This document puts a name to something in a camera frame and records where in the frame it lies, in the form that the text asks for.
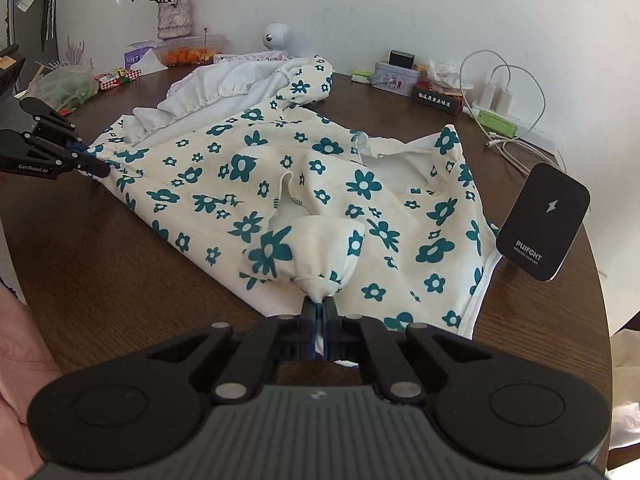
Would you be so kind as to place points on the pink clothing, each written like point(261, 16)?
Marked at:
point(20, 350)

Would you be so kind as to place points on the clear box of orange fruit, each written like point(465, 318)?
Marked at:
point(187, 55)

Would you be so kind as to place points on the green rectangular box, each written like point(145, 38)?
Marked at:
point(496, 122)

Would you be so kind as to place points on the purple tissue pack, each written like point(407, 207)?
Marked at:
point(137, 57)

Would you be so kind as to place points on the small black box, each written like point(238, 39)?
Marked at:
point(401, 58)

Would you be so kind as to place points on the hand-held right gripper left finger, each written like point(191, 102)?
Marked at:
point(312, 325)

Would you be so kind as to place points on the white power strip with chargers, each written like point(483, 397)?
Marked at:
point(542, 92)

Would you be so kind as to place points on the white plastic bag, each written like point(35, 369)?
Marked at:
point(625, 370)

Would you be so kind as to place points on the crumpled white tissue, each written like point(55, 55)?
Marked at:
point(445, 72)

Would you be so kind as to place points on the small green white packet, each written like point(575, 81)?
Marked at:
point(362, 77)

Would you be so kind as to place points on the dark label box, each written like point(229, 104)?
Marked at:
point(432, 97)

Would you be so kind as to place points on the white charger adapter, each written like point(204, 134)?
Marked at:
point(503, 100)
point(487, 94)

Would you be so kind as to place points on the plastic bag with green contents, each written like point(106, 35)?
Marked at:
point(60, 85)

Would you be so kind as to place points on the dark wall panel with papers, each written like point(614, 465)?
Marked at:
point(30, 15)

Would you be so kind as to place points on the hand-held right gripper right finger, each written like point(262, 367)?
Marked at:
point(327, 325)

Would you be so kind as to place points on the white round camera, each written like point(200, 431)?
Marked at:
point(274, 35)

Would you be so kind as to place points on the red checkered snack packet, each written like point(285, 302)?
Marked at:
point(117, 77)

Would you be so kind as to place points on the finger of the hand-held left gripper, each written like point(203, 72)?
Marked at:
point(85, 162)
point(50, 112)

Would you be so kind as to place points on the pink floral garment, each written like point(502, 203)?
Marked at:
point(250, 56)

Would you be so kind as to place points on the cream teal floral garment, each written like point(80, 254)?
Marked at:
point(320, 160)

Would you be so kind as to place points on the grey tin box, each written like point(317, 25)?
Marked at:
point(395, 80)

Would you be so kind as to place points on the knitted cover vase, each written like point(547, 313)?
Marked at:
point(174, 20)

